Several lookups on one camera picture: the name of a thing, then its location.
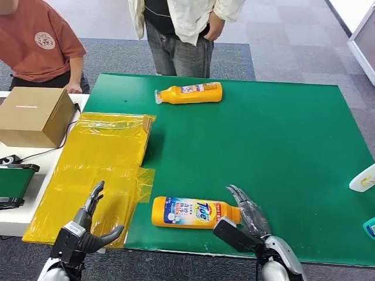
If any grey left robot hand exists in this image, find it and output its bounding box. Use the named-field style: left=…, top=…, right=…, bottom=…
left=73, top=180, right=126, bottom=255

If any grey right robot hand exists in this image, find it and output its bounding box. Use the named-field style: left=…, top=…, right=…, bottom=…
left=226, top=184, right=272, bottom=239

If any person's left hand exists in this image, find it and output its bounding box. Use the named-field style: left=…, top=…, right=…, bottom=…
left=64, top=81, right=84, bottom=95
left=203, top=11, right=226, bottom=42

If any orange bottle with clear cap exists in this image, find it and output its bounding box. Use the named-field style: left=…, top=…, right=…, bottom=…
left=154, top=81, right=223, bottom=106

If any orange Tide detergent bottle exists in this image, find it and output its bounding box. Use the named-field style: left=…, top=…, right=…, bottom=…
left=151, top=196, right=241, bottom=230

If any white plastic bottle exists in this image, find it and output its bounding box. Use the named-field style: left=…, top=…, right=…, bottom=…
left=349, top=163, right=375, bottom=193

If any person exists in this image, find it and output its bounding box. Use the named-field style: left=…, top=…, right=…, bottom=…
left=0, top=0, right=91, bottom=95
left=128, top=0, right=246, bottom=78

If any brown cardboard box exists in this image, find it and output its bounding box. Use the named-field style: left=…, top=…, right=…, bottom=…
left=0, top=86, right=76, bottom=149

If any green table mat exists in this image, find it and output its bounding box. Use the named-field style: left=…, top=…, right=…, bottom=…
left=83, top=73, right=375, bottom=268

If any yellow plastic sheet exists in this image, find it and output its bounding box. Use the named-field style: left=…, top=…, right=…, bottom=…
left=22, top=112, right=157, bottom=249

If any white side table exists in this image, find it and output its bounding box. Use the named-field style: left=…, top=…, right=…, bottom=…
left=0, top=91, right=90, bottom=238

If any small black device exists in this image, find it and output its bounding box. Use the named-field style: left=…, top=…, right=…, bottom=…
left=0, top=154, right=22, bottom=166

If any teal plastic item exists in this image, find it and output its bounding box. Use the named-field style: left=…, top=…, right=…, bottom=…
left=363, top=217, right=375, bottom=241

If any white framed board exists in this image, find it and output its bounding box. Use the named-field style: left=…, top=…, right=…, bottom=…
left=347, top=3, right=375, bottom=87

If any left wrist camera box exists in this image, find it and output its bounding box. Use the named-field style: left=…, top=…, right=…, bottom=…
left=50, top=221, right=87, bottom=269

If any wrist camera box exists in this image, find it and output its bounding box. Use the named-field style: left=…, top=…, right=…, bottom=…
left=212, top=217, right=262, bottom=255
left=50, top=221, right=87, bottom=269

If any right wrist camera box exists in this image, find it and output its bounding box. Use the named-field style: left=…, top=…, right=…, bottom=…
left=212, top=217, right=262, bottom=255

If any black power cable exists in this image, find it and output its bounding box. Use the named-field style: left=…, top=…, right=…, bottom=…
left=20, top=102, right=82, bottom=163

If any green belt with black frame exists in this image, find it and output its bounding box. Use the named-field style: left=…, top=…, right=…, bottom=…
left=0, top=163, right=40, bottom=211

